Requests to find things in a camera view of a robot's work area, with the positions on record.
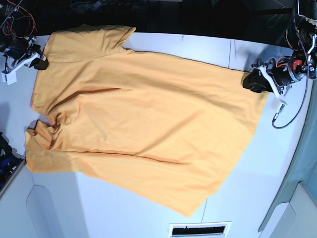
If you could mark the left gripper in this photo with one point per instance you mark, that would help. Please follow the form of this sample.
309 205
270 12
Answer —
275 76

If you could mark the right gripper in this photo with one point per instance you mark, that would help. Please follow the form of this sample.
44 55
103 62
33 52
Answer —
22 52

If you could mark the yellow t-shirt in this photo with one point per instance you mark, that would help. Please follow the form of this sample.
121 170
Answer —
165 128

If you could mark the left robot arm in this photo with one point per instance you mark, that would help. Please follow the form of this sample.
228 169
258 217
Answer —
301 36

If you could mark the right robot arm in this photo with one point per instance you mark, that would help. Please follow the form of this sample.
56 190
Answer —
15 20

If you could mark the black blue clutter pile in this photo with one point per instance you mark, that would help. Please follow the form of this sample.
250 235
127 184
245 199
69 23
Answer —
8 162

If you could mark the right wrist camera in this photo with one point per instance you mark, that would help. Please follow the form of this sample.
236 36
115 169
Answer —
9 78

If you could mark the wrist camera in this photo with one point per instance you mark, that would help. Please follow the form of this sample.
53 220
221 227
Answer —
279 104
9 78

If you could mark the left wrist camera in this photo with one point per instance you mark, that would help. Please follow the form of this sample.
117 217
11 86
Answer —
279 104

